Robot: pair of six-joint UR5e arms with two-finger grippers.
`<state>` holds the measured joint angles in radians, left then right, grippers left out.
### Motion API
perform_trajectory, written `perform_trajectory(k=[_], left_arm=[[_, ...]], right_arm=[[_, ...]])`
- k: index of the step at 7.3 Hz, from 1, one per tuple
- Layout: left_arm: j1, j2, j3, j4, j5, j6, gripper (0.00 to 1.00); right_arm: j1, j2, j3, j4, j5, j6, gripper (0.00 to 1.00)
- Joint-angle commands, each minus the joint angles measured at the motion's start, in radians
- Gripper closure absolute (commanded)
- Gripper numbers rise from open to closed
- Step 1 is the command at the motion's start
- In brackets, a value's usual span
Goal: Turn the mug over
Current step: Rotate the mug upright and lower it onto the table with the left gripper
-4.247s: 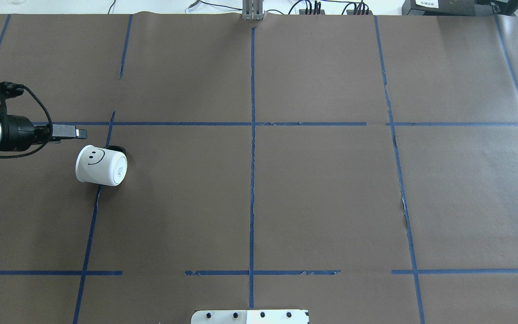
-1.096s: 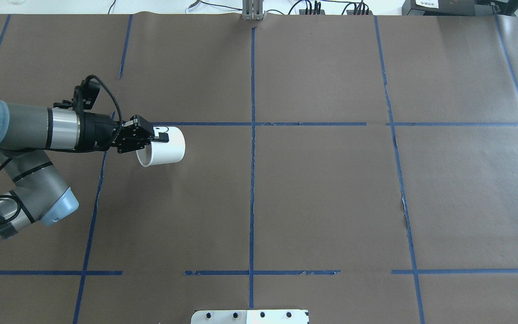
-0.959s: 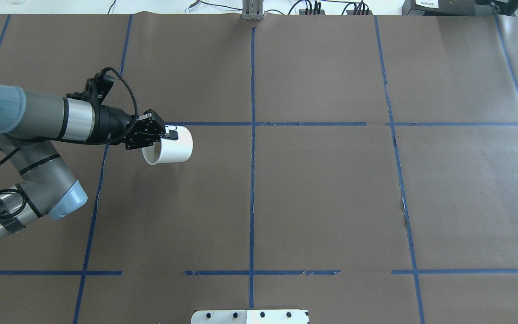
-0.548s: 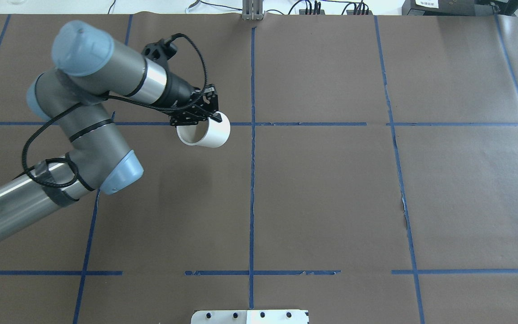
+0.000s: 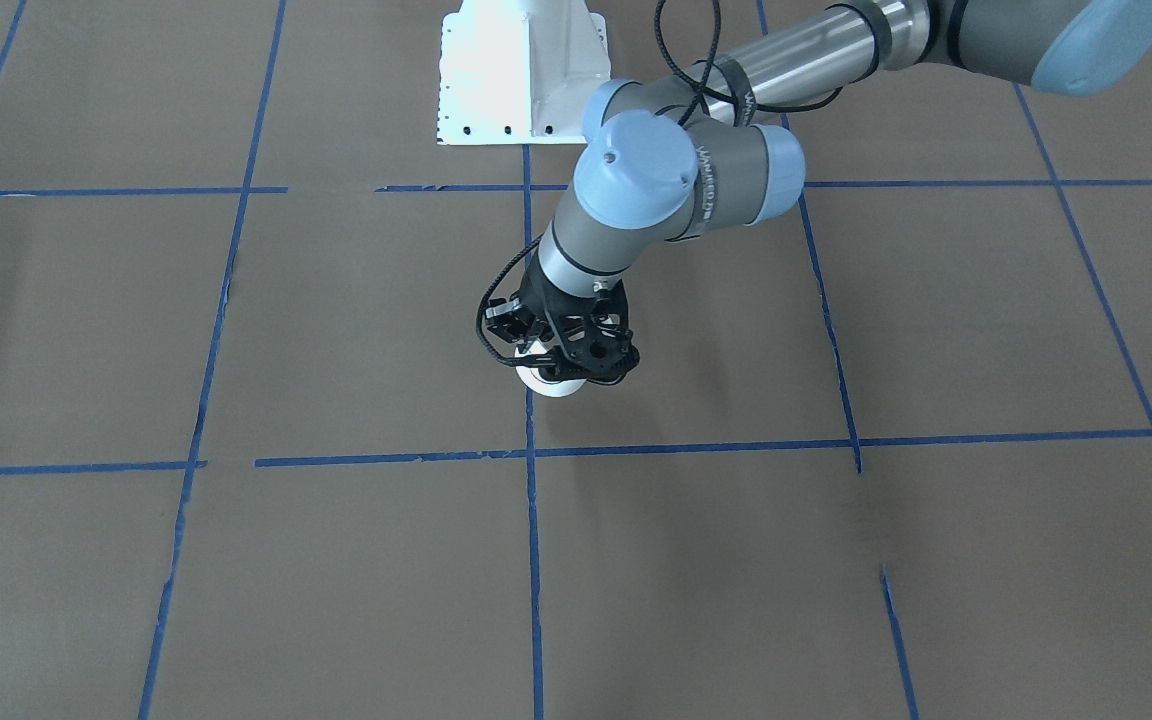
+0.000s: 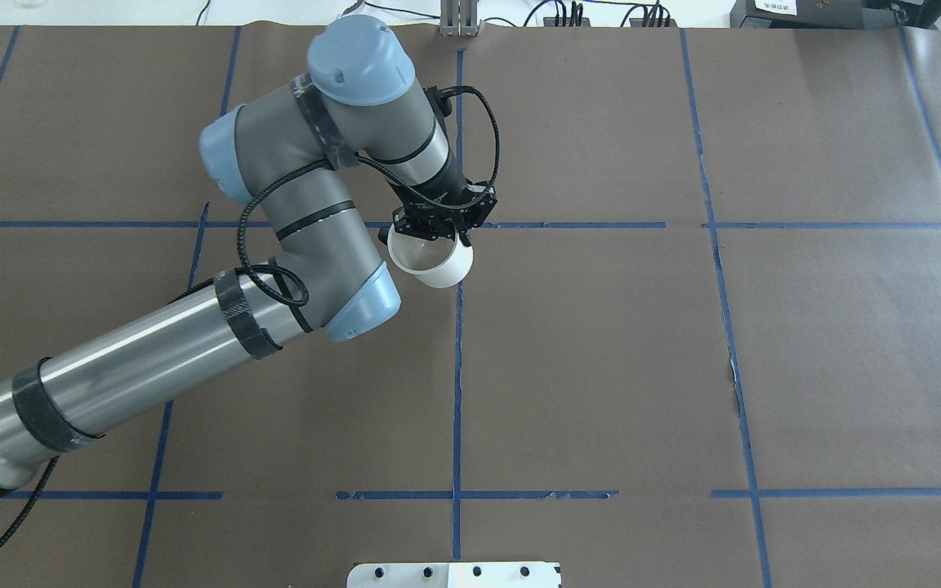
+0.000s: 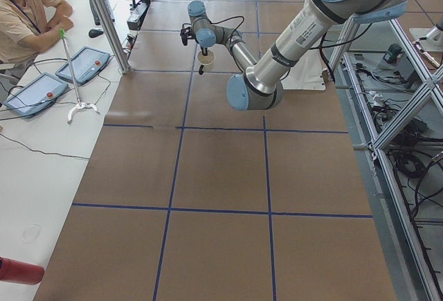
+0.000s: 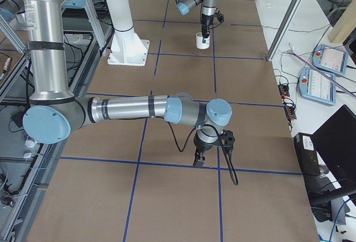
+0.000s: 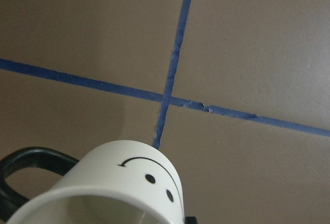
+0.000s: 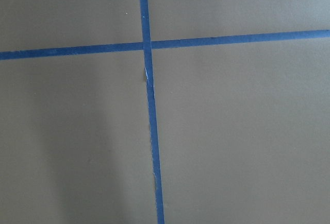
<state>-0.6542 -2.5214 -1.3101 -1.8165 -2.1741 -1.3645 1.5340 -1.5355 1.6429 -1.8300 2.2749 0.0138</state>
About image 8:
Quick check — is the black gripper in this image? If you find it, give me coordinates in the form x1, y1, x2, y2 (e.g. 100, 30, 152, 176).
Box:
200, 13, 224, 44
193, 133, 218, 168

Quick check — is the white smiley face mug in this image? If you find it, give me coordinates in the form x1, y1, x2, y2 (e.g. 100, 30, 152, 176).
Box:
195, 32, 210, 50

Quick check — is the black box on desk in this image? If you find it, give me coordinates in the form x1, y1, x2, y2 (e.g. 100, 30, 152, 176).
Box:
294, 132, 320, 176

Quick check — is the near blue teach pendant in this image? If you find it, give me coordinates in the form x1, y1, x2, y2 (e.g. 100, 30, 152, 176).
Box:
298, 67, 336, 106

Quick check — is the blue teach pendant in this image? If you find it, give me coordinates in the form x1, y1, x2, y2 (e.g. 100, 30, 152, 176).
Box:
312, 44, 349, 77
298, 67, 336, 106

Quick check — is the far blue teach pendant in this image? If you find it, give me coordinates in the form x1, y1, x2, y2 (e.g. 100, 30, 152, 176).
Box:
312, 44, 349, 77

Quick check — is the black laptop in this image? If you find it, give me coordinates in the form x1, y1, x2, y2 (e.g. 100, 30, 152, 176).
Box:
309, 105, 355, 206

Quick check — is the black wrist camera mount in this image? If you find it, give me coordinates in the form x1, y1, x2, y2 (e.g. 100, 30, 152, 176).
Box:
220, 130, 235, 150

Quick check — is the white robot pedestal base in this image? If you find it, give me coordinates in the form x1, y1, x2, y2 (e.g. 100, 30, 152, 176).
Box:
106, 0, 150, 67

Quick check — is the grey aluminium frame post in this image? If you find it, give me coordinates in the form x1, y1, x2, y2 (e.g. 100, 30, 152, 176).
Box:
266, 0, 302, 61

